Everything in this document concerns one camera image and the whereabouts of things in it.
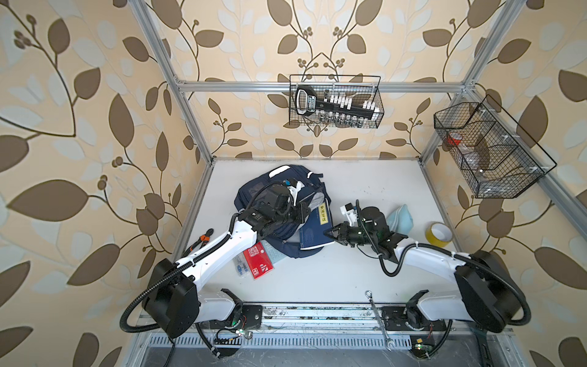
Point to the red black pliers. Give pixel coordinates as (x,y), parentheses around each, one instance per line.
(202,241)

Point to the black wire basket back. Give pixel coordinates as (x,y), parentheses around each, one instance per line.
(339,80)

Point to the red packaged item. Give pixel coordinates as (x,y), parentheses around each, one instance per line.
(258,260)

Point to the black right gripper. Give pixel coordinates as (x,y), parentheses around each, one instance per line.
(342,237)

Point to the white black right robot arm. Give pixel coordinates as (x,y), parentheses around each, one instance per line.
(484,292)

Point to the black socket set holder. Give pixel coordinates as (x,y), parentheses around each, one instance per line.
(331,101)

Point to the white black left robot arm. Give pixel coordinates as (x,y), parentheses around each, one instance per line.
(174,299)

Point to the clear blister pack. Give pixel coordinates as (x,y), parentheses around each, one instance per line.
(241,266)

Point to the yellow tape roll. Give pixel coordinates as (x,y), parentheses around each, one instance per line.
(439,235)

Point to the black wire basket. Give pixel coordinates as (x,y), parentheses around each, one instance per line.
(499,156)
(339,80)

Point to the silver combination wrench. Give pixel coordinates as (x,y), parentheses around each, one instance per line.
(389,343)

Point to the light blue pencil case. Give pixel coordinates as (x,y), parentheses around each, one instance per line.
(400,220)

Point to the black wire basket right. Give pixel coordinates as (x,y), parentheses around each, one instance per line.
(499,156)

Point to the navy blue backpack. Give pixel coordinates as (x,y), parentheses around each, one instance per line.
(313,192)

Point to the navy blue book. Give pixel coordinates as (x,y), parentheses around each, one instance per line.
(312,233)

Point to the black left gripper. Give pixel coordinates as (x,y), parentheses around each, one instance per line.
(299,215)

